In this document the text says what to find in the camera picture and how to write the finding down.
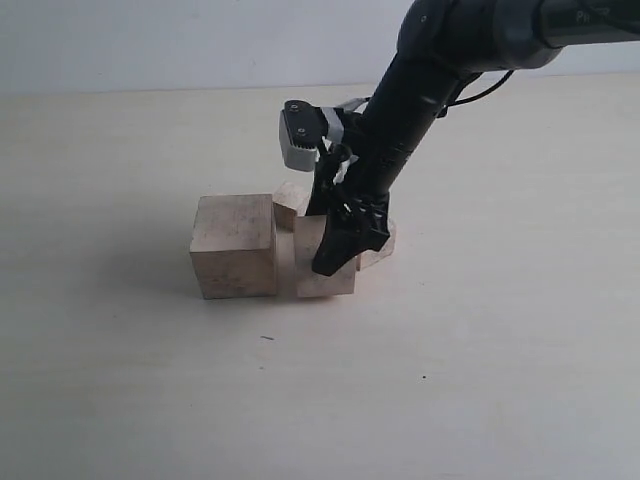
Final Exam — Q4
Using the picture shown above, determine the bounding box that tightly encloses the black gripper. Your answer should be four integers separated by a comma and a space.
308, 95, 445, 276

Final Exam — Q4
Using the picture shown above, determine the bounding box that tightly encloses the third largest wooden cube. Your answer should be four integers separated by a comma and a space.
356, 219, 397, 271

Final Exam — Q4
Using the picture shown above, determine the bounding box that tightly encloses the second largest wooden cube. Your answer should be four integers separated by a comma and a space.
293, 216, 357, 299

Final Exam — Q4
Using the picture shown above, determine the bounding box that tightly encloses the smallest wooden cube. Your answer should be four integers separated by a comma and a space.
273, 182, 310, 231

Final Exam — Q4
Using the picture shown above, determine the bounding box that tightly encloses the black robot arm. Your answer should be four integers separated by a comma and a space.
287, 1, 639, 276

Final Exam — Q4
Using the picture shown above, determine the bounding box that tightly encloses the white zip tie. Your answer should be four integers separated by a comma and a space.
322, 143, 359, 185

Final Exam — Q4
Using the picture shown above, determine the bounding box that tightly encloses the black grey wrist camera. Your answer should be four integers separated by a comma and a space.
279, 100, 344, 172

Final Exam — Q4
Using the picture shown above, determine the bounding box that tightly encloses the black camera cable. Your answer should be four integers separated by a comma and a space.
442, 69, 516, 119

